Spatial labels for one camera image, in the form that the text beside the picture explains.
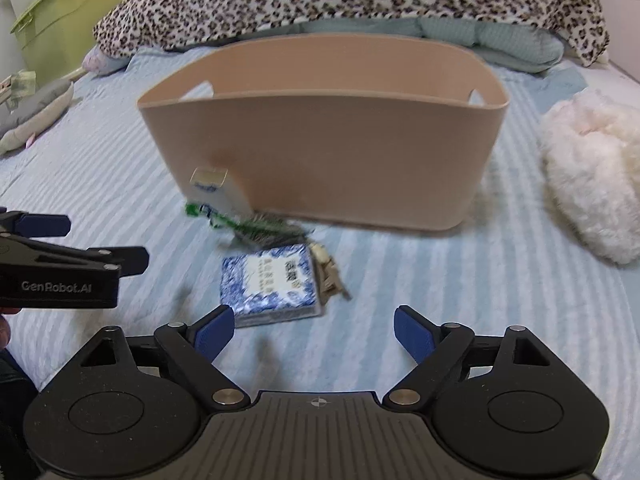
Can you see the white fluffy plush cushion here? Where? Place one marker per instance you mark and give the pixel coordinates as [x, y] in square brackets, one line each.
[595, 175]

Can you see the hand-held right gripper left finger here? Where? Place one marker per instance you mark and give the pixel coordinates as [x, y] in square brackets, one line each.
[216, 329]

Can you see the beige plastic storage basket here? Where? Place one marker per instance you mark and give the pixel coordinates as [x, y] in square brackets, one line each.
[350, 160]

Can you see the beige plastic clips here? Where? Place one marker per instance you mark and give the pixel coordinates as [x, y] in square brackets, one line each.
[327, 272]

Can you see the pale green paper packet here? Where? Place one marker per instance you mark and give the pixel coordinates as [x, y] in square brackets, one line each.
[20, 85]

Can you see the green plastic storage box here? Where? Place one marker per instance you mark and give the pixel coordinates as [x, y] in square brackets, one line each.
[75, 20]

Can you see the green white wrapper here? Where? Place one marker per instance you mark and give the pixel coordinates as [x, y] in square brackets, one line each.
[210, 217]

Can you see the pink floral cloth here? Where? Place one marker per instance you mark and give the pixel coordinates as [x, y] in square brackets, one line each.
[95, 62]

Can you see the blue white patterned tissue packet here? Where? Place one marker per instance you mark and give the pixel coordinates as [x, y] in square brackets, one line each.
[270, 282]

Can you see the dark green patterned packet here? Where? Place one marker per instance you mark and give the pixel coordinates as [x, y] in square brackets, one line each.
[272, 230]

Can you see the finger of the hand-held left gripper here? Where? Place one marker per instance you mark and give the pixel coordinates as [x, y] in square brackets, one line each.
[131, 260]
[45, 225]

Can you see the grey plush toy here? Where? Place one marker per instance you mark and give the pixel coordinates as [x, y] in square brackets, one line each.
[35, 110]

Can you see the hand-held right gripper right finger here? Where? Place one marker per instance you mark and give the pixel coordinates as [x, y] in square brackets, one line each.
[413, 334]

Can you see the teal quilted blanket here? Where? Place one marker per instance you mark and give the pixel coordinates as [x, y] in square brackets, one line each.
[500, 42]

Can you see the white packet with blue label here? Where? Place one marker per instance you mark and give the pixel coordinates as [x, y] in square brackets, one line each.
[225, 192]

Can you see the light blue striped bedsheet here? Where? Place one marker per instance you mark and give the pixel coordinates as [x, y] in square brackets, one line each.
[525, 300]

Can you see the person's left hand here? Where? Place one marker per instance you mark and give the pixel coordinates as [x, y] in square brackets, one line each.
[3, 332]

